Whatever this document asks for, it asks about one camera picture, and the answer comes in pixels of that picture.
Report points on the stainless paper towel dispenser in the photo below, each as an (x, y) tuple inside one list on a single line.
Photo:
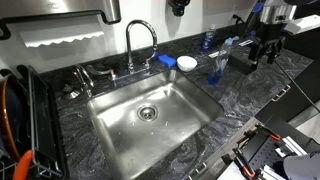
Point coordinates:
[(13, 11)]

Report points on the chrome soap dispenser cap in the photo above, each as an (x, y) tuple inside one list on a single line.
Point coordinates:
[(69, 92)]

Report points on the black box on counter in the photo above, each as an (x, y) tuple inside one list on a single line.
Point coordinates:
[(240, 65)]

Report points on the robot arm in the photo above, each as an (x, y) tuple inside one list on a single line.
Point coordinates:
[(272, 19)]

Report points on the black tool cart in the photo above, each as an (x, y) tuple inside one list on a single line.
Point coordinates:
[(273, 157)]

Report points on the orange handled clamp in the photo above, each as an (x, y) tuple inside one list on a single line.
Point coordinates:
[(243, 164)]

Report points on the silver lower drawer handle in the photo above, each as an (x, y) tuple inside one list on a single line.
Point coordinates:
[(197, 172)]

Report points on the sink drain strainer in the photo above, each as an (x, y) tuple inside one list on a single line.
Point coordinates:
[(147, 112)]

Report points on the white label on counter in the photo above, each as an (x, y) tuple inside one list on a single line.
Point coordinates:
[(217, 54)]

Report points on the clear blue dish soap bottle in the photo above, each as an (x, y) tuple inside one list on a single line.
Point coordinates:
[(208, 39)]

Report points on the silver cabinet drawer handle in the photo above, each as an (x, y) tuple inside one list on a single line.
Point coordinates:
[(281, 93)]

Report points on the chrome side sprayer faucet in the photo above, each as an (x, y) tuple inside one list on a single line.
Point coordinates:
[(84, 79)]

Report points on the blue-tipped right faucet handle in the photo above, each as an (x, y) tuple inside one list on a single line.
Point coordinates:
[(147, 64)]

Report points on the stainless steel sink basin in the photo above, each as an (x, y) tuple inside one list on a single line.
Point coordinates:
[(131, 146)]

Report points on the red-tipped left faucet handle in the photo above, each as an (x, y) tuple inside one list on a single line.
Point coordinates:
[(94, 71)]

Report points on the blue sponge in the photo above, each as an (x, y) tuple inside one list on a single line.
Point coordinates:
[(168, 61)]

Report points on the orange utensil handle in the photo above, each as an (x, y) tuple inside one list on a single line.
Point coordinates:
[(22, 168)]

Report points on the white ceramic bowl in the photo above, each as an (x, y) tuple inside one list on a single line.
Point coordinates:
[(186, 63)]

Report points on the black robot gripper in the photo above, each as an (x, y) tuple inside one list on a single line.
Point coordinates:
[(272, 40)]

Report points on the orange rimmed dark pan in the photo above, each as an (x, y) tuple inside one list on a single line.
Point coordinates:
[(14, 117)]

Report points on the chrome gooseneck faucet spout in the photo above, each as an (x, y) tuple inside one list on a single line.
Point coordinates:
[(128, 41)]

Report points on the white paper towel sheet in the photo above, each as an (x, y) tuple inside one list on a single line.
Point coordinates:
[(35, 36)]

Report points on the black dish drying rack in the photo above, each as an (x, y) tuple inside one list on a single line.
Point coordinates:
[(48, 162)]

